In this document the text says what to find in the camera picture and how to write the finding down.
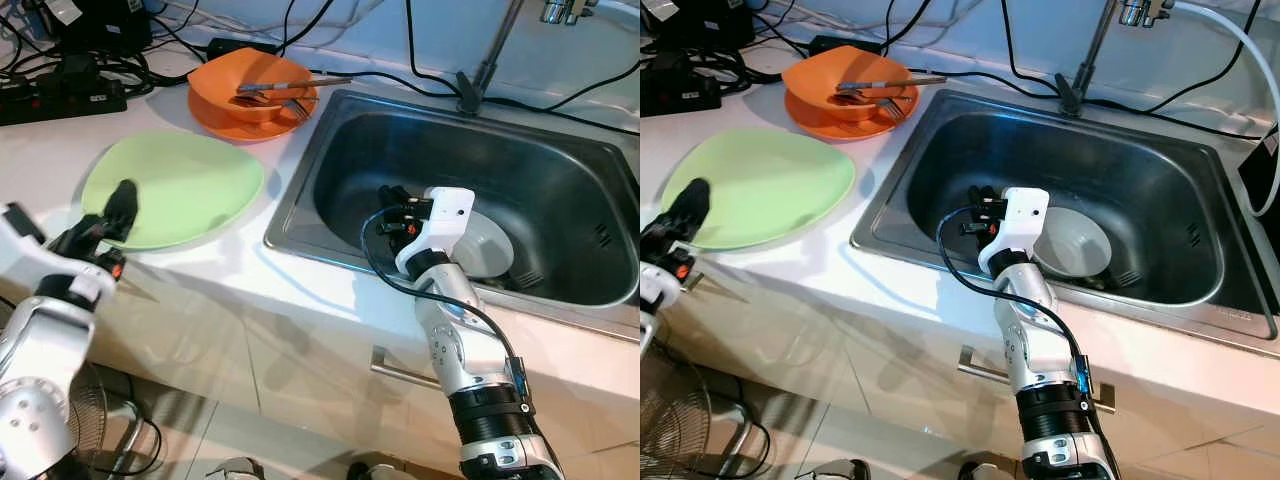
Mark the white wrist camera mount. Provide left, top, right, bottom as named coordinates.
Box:
left=0, top=203, right=106, bottom=311
left=977, top=187, right=1051, bottom=278
left=640, top=262, right=683, bottom=319
left=394, top=187, right=477, bottom=278

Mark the black power strip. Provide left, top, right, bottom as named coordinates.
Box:
left=640, top=70, right=724, bottom=117
left=0, top=76, right=129, bottom=127

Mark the floor fan wire grille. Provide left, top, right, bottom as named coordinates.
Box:
left=55, top=360, right=163, bottom=480
left=640, top=362, right=763, bottom=480

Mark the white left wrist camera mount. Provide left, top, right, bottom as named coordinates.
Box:
left=640, top=262, right=683, bottom=319
left=0, top=203, right=106, bottom=311

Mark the orange bowl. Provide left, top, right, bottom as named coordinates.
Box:
left=188, top=48, right=313, bottom=124
left=782, top=45, right=917, bottom=122

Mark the white water hose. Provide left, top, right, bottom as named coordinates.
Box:
left=1175, top=0, right=1280, bottom=217

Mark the small black power adapter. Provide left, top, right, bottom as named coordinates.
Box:
left=204, top=38, right=281, bottom=59
left=806, top=35, right=885, bottom=56

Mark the orange plate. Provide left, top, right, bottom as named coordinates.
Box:
left=784, top=88, right=920, bottom=141
left=188, top=88, right=320, bottom=142

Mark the black hanging wall cable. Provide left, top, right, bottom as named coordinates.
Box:
left=404, top=0, right=467, bottom=99
left=1000, top=0, right=1063, bottom=99

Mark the stainless steel sink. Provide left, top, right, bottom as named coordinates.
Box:
left=850, top=88, right=1280, bottom=359
left=264, top=88, right=641, bottom=313

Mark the black counter cable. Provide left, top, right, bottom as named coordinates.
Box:
left=915, top=68, right=1061, bottom=101
left=308, top=68, right=461, bottom=99

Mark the steel table knife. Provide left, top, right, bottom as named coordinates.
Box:
left=238, top=77, right=354, bottom=97
left=838, top=75, right=949, bottom=94

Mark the black charger box white label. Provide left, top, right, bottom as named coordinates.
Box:
left=38, top=0, right=153, bottom=56
left=648, top=0, right=747, bottom=51

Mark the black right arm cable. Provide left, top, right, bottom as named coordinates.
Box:
left=936, top=205, right=1096, bottom=401
left=360, top=205, right=526, bottom=381

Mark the white bowl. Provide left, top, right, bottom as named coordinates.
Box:
left=1030, top=206, right=1114, bottom=283
left=452, top=205, right=517, bottom=283

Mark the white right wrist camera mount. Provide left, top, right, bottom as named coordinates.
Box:
left=977, top=187, right=1051, bottom=278
left=394, top=187, right=477, bottom=278

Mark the metal faucet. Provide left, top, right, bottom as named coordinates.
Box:
left=1054, top=0, right=1177, bottom=116
left=454, top=0, right=601, bottom=114

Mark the light green plate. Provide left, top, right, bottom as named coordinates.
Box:
left=660, top=128, right=858, bottom=251
left=81, top=131, right=267, bottom=251

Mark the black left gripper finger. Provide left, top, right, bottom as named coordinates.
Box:
left=100, top=179, right=140, bottom=244
left=668, top=177, right=712, bottom=239

